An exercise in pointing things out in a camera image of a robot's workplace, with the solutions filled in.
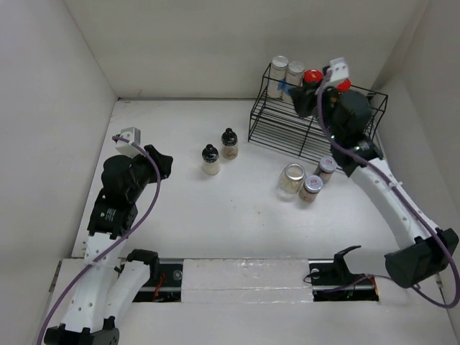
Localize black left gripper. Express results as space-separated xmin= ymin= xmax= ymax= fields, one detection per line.
xmin=125 ymin=144 xmax=172 ymax=201

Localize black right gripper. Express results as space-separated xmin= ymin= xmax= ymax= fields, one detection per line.
xmin=287 ymin=78 xmax=341 ymax=142

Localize red-capped dark sauce bottle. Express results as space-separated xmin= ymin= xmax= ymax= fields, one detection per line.
xmin=303 ymin=69 xmax=323 ymax=88

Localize silver-capped blue-label shaker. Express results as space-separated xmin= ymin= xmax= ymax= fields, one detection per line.
xmin=282 ymin=61 xmax=305 ymax=104
xmin=267 ymin=55 xmax=289 ymax=98

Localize red-lid brown sauce jar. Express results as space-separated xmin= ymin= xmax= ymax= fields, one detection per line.
xmin=335 ymin=79 xmax=351 ymax=93

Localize black-capped white powder bottle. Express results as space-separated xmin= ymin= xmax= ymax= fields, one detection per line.
xmin=202 ymin=144 xmax=220 ymax=175

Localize black-capped brown spice bottle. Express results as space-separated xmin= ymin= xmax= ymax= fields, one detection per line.
xmin=221 ymin=128 xmax=239 ymax=160

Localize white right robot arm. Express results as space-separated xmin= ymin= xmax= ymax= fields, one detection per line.
xmin=289 ymin=83 xmax=459 ymax=288

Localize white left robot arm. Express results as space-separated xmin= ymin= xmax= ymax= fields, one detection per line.
xmin=37 ymin=141 xmax=173 ymax=344

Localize white-lid spice jar back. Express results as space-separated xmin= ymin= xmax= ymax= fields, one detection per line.
xmin=314 ymin=156 xmax=338 ymax=183

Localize white-lid spice jar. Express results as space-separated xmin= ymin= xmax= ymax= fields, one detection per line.
xmin=314 ymin=156 xmax=338 ymax=183
xmin=298 ymin=175 xmax=323 ymax=203

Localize open clear glass jar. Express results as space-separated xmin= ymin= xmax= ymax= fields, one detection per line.
xmin=276 ymin=163 xmax=306 ymax=201

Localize white-lid spice jar front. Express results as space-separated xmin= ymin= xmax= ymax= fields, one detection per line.
xmin=298 ymin=175 xmax=323 ymax=203

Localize black wire shelf rack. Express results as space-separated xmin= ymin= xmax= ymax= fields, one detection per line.
xmin=248 ymin=64 xmax=388 ymax=162

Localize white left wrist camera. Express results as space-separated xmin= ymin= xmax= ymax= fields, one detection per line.
xmin=115 ymin=126 xmax=141 ymax=158

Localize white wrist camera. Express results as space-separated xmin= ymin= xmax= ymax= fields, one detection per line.
xmin=115 ymin=126 xmax=141 ymax=158
xmin=323 ymin=57 xmax=349 ymax=87

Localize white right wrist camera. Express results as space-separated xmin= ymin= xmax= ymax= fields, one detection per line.
xmin=323 ymin=57 xmax=349 ymax=87

